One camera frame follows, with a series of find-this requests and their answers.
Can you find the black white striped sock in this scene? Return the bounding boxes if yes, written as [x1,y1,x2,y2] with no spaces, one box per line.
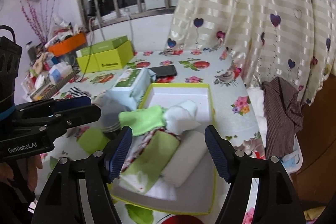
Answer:
[66,86,91,99]

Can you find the white tray green rim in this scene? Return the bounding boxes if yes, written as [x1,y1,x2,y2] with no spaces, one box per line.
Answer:
[110,83,217,215]

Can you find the green towel with patterned trim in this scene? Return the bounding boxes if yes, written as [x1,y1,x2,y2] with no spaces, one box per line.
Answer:
[120,128,181,194]

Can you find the light green cloth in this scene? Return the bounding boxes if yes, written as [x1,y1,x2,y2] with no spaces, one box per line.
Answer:
[118,105,165,136]

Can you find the white towel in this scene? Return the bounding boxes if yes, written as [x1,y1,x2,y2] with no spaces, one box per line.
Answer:
[161,130,207,188]

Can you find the grey white socks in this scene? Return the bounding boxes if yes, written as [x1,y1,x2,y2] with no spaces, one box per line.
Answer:
[163,100,201,135]

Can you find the blue face mask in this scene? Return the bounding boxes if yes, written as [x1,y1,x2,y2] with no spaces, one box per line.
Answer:
[281,149,302,169]

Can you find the person's left hand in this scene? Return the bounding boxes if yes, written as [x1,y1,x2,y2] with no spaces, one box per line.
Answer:
[0,155,43,192]

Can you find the striped tray of toiletries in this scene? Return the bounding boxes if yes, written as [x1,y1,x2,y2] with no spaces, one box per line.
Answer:
[22,68,79,102]

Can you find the green round plastic container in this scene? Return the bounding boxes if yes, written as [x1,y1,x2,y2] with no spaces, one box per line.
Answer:
[77,128,109,155]

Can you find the clear lidded plastic tub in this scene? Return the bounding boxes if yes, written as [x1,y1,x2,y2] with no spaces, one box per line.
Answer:
[101,120,121,140]

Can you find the orange storage box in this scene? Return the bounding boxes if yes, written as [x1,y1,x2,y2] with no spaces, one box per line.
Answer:
[47,32,87,57]

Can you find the wet wipes pack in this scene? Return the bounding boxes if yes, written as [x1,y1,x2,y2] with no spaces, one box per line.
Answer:
[108,68,157,110]

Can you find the lime green cardboard box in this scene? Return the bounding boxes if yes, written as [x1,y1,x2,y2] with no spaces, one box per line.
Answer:
[76,40,134,73]

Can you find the purple decorative branches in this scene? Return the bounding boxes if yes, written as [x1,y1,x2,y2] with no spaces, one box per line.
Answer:
[20,0,57,44]

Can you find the brown checked cloth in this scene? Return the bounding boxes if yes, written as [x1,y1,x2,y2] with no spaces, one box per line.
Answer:
[262,77,303,159]

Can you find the green flat carton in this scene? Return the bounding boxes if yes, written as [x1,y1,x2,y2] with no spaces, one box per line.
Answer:
[76,36,128,57]

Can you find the black charger on sill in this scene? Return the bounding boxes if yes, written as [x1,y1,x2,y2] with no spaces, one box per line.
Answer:
[87,0,106,17]

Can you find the black smartphone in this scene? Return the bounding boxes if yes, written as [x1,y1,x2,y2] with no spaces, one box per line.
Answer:
[149,65,177,79]

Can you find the cream curtain with hearts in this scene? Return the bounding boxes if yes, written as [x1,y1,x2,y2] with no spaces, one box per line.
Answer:
[165,0,335,105]

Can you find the black power cable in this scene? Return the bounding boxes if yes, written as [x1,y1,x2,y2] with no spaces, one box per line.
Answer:
[74,16,103,83]

